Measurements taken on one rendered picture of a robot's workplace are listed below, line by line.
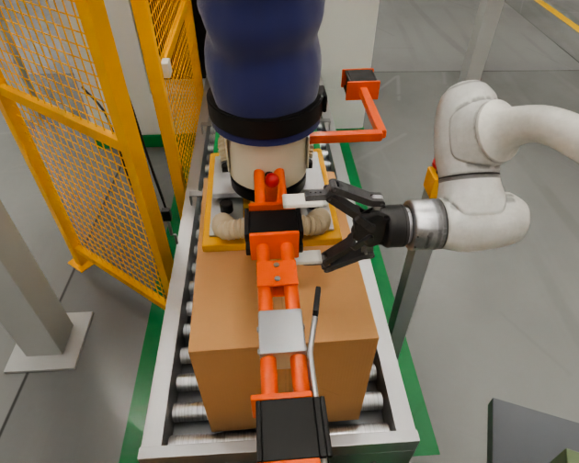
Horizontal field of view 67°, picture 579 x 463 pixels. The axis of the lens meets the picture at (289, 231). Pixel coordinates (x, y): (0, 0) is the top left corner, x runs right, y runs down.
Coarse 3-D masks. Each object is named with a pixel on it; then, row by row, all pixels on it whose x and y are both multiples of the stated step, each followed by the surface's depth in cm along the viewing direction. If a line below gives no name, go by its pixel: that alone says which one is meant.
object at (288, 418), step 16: (256, 400) 52; (272, 400) 52; (288, 400) 52; (304, 400) 52; (256, 416) 50; (272, 416) 50; (288, 416) 50; (304, 416) 50; (256, 432) 49; (272, 432) 49; (288, 432) 49; (304, 432) 49; (256, 448) 48; (272, 448) 48; (288, 448) 48; (304, 448) 48
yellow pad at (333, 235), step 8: (312, 152) 113; (320, 152) 113; (312, 160) 110; (320, 160) 111; (304, 208) 97; (312, 208) 96; (328, 208) 97; (336, 216) 96; (336, 224) 94; (328, 232) 92; (336, 232) 92; (304, 240) 90; (312, 240) 91; (320, 240) 91; (328, 240) 91; (336, 240) 91
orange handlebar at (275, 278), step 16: (368, 96) 110; (368, 112) 106; (384, 128) 99; (256, 176) 86; (256, 192) 83; (256, 256) 72; (288, 256) 70; (256, 272) 68; (272, 272) 68; (288, 272) 68; (272, 288) 68; (288, 288) 66; (272, 304) 65; (288, 304) 64; (272, 368) 56; (304, 368) 57; (272, 384) 55; (304, 384) 55
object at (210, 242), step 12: (216, 156) 111; (216, 168) 108; (216, 204) 98; (228, 204) 94; (240, 204) 98; (204, 216) 96; (240, 216) 95; (204, 228) 93; (204, 240) 90; (216, 240) 90; (240, 240) 90
